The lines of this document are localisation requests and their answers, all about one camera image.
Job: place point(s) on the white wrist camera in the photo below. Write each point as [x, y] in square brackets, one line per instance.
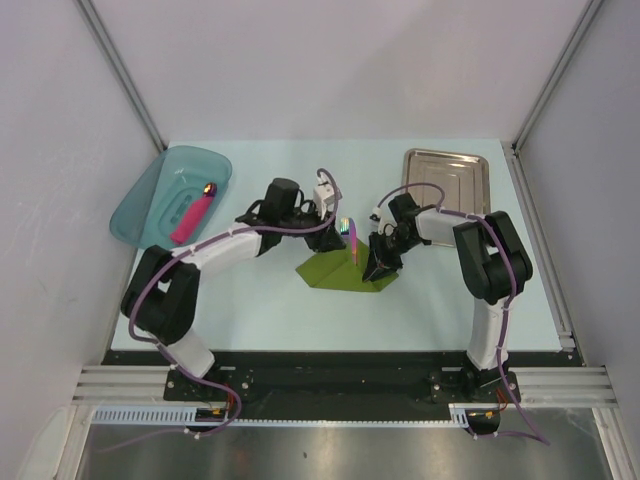
[323, 199]
[378, 221]

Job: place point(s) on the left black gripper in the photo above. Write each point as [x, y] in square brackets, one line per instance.
[326, 238]

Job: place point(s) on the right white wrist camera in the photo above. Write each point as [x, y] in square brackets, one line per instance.
[378, 221]

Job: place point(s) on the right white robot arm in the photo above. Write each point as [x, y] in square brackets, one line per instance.
[494, 264]

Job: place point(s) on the teal plastic bin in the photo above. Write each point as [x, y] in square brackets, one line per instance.
[153, 211]

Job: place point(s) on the green paper napkin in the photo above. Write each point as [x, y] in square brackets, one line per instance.
[336, 270]

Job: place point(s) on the white cable duct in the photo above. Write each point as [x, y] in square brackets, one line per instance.
[280, 419]

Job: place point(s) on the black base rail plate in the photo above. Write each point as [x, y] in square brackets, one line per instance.
[353, 386]

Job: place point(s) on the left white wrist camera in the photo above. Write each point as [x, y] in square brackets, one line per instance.
[323, 199]

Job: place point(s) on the steel metal tray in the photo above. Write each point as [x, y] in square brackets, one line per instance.
[464, 178]

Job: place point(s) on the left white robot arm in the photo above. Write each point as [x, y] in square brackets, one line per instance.
[161, 298]

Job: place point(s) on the iridescent fork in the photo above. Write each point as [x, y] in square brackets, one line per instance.
[345, 223]

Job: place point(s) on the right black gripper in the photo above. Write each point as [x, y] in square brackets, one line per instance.
[376, 269]

